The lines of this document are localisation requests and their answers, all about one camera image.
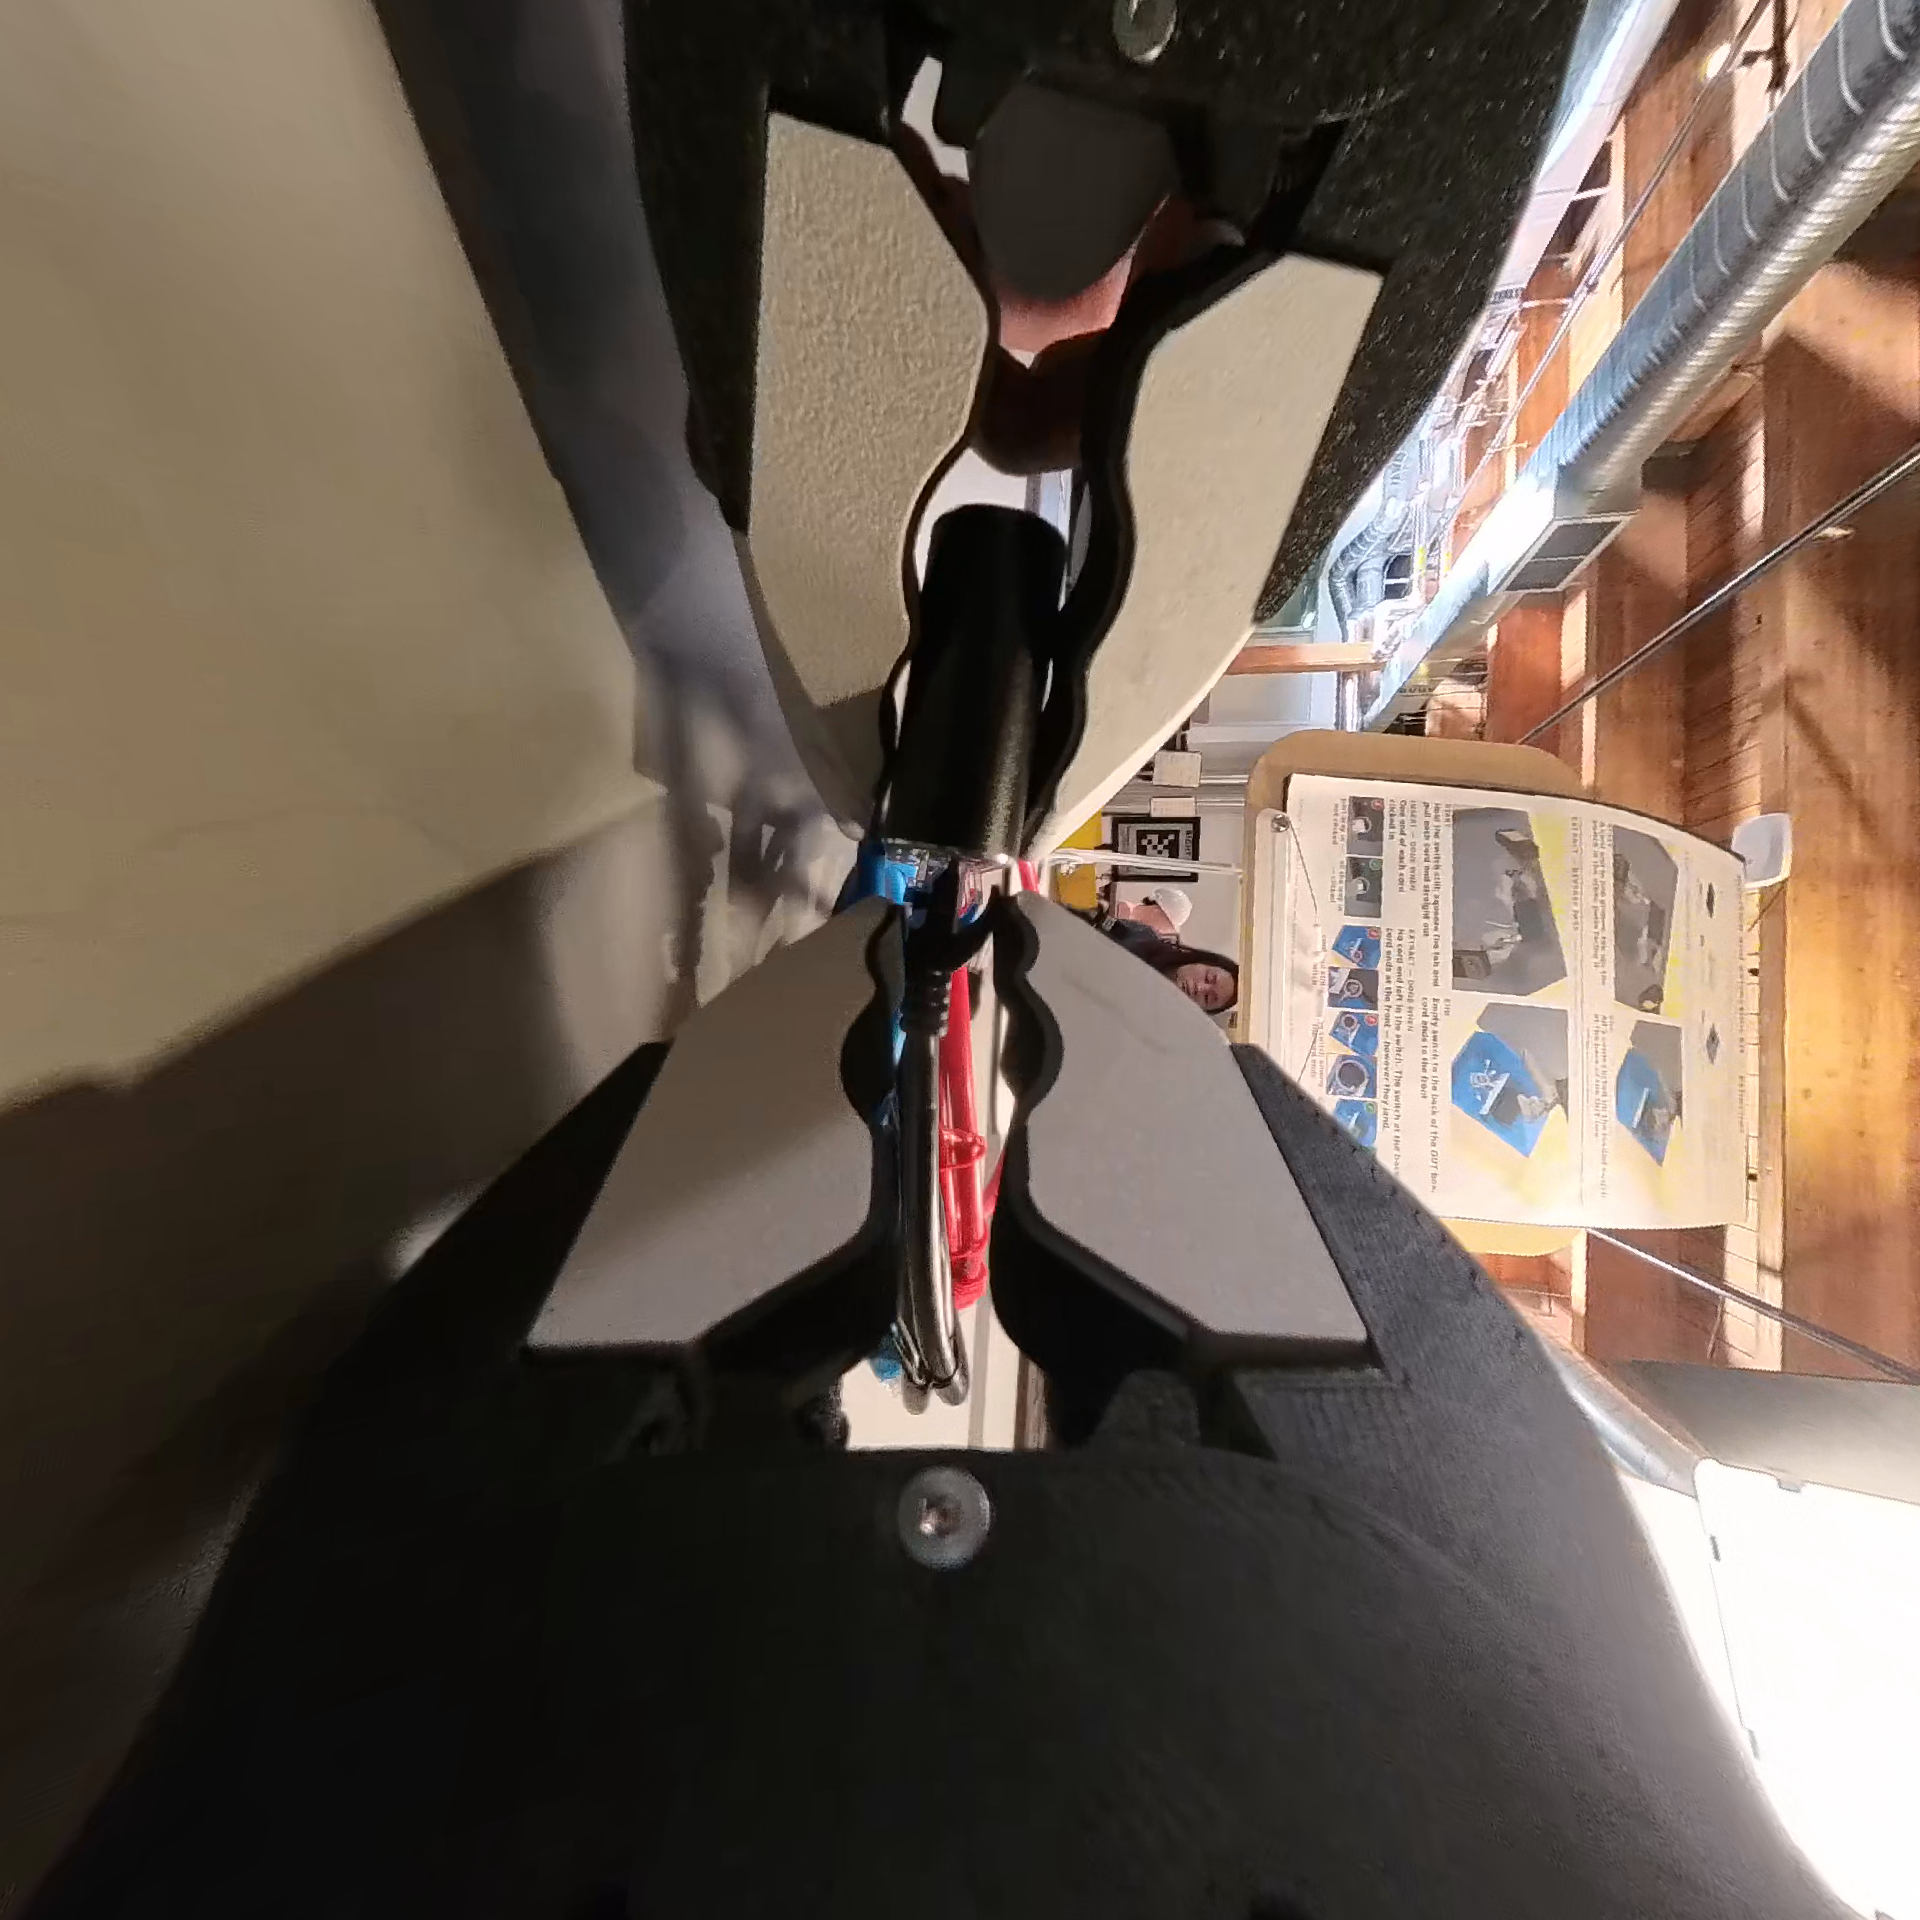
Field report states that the instruction board on white stand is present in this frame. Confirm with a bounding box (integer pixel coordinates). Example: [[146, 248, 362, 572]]
[[1236, 732, 1794, 1261]]

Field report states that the silver air duct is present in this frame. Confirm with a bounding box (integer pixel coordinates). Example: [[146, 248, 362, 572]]
[[1320, 0, 1920, 601]]

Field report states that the person's left hand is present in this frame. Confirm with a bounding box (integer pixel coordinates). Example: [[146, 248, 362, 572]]
[[984, 286, 1129, 459]]

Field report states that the red ethernet cable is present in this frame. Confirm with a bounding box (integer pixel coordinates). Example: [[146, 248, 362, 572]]
[[937, 856, 1039, 1308]]

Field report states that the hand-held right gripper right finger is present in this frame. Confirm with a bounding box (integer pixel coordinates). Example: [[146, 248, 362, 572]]
[[990, 896, 1374, 1397]]

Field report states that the square light panel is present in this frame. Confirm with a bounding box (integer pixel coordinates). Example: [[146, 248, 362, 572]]
[[1696, 1462, 1920, 1920]]

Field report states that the black ethernet switch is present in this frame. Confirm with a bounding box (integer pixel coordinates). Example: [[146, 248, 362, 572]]
[[877, 506, 1071, 870]]

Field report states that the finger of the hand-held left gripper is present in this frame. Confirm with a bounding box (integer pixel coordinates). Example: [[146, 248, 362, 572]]
[[741, 112, 998, 722], [1026, 248, 1389, 857]]

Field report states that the black cable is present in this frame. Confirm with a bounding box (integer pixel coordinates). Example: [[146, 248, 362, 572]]
[[894, 882, 975, 1405]]

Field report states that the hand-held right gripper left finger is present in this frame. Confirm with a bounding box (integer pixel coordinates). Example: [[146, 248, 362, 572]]
[[524, 896, 915, 1394]]

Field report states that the blue ethernet cable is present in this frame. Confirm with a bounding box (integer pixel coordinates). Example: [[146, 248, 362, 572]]
[[835, 840, 994, 1387]]

